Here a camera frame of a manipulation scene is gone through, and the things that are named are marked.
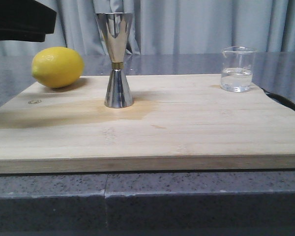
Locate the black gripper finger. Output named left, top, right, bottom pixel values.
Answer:
left=0, top=0, right=57, bottom=42

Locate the steel double jigger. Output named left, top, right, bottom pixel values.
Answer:
left=96, top=13, right=133, bottom=109

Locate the small glass beaker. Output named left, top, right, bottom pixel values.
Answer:
left=220, top=46, right=257, bottom=92

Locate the yellow lemon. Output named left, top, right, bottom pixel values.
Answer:
left=31, top=47, right=84, bottom=89

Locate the grey curtain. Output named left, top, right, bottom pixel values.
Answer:
left=0, top=0, right=295, bottom=56

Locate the wooden cutting board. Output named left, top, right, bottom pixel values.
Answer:
left=0, top=74, right=295, bottom=174

